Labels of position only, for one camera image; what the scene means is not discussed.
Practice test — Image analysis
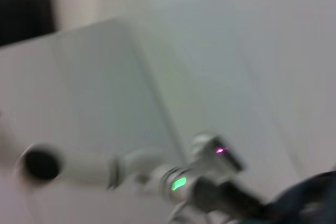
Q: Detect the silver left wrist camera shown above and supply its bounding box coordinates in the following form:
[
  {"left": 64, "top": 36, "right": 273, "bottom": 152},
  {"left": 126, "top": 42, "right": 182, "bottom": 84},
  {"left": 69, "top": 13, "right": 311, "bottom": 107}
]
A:
[{"left": 190, "top": 132, "right": 249, "bottom": 175}]

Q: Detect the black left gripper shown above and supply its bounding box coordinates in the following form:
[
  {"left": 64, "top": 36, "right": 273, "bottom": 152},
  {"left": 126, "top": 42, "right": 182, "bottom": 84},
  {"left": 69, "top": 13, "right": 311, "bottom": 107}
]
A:
[{"left": 193, "top": 173, "right": 268, "bottom": 218}]

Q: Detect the dark teal insulated lunch bag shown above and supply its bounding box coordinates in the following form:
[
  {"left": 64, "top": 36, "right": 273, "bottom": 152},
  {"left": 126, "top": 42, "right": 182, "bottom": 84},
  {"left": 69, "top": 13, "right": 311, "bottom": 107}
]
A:
[{"left": 262, "top": 165, "right": 336, "bottom": 224}]

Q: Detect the black background panel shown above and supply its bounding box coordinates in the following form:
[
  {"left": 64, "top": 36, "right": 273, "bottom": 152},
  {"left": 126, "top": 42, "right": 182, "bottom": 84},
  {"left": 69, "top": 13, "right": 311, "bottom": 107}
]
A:
[{"left": 0, "top": 0, "right": 58, "bottom": 48}]

